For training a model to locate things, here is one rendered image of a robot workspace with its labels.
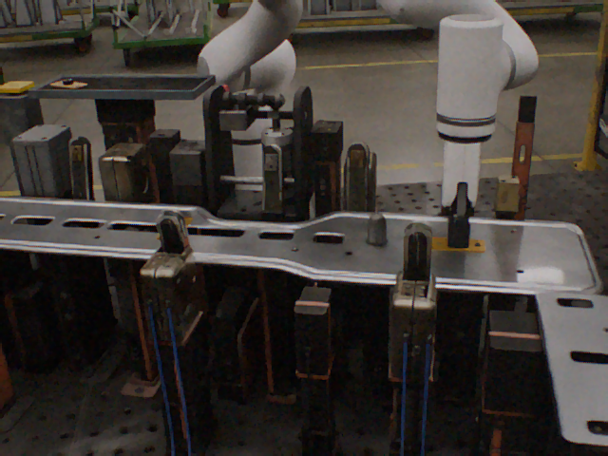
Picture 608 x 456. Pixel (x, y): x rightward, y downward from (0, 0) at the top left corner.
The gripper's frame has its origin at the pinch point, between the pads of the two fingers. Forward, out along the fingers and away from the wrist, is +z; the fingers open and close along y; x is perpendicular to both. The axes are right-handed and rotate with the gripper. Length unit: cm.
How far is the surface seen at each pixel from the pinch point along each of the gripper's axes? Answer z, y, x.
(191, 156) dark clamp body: -4, -16, -49
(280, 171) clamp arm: -3.0, -12.8, -30.9
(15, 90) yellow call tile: -12, -30, -94
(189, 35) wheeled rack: 76, -575, -267
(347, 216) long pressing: 3.0, -8.5, -18.5
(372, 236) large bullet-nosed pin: 1.4, 1.5, -13.0
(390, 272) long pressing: 3.0, 9.6, -9.5
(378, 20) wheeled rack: 78, -678, -81
